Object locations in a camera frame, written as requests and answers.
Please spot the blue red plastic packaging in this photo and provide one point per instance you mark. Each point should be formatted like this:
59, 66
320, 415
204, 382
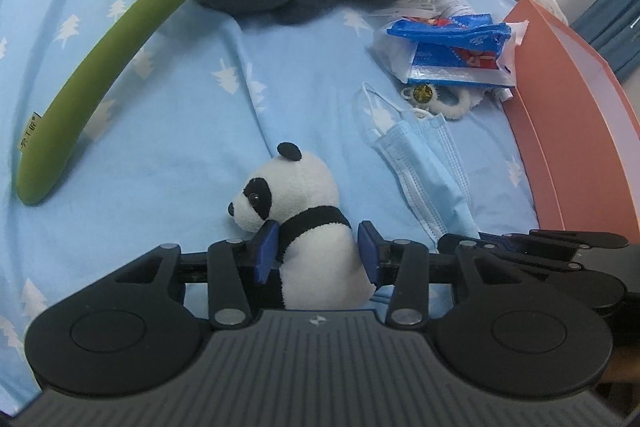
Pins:
450, 57

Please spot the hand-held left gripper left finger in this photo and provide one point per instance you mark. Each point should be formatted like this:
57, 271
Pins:
266, 252

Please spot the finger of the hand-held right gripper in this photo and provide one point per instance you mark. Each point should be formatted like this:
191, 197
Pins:
590, 239
540, 254

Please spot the orange cardboard box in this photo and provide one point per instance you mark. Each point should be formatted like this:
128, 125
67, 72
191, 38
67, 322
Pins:
565, 107

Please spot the small panda plush toy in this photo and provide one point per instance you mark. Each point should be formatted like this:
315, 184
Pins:
300, 187

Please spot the blue face mask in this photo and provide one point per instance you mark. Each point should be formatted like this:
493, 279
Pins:
425, 167

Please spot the green curved plush stalk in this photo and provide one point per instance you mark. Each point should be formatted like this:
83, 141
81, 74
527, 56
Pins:
125, 32

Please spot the blue tree-print bedsheet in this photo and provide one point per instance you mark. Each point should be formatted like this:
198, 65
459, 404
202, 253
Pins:
175, 117

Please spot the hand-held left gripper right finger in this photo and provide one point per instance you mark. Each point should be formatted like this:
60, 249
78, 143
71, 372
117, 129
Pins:
367, 257

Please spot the blue curtain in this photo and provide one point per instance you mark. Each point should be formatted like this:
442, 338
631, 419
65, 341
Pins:
615, 27

